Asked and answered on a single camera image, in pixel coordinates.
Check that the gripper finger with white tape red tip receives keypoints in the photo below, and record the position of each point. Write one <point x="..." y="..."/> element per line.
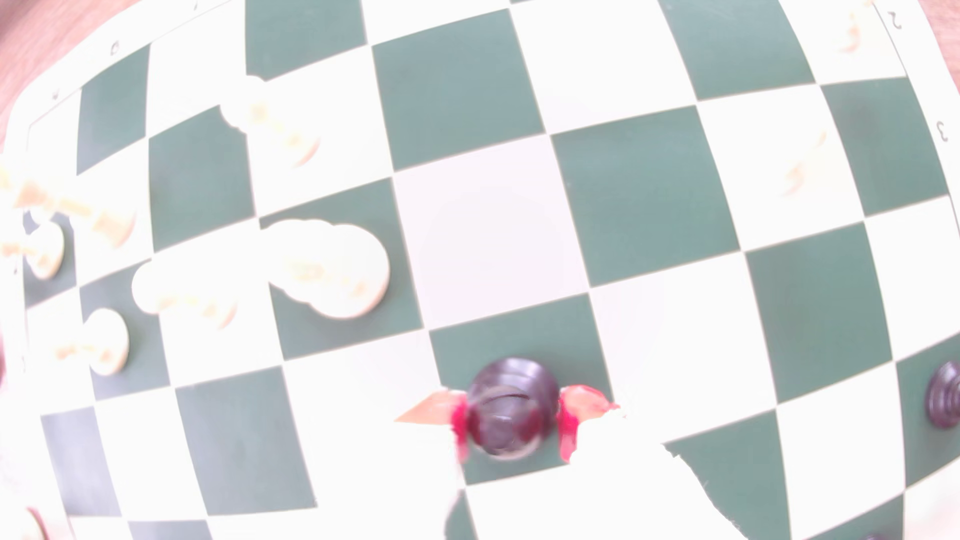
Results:
<point x="450" y="420"/>
<point x="592" y="427"/>

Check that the black chess pawn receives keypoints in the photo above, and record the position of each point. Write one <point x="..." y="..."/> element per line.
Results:
<point x="512" y="409"/>

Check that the large white chess piece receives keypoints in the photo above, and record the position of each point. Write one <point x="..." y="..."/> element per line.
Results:
<point x="334" y="271"/>

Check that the black chess piece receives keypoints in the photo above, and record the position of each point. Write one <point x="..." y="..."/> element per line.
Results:
<point x="945" y="394"/>

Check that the white chess pawn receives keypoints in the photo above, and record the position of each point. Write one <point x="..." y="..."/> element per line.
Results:
<point x="101" y="343"/>
<point x="45" y="251"/>

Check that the green and white chessboard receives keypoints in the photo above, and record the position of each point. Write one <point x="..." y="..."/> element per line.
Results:
<point x="645" y="195"/>

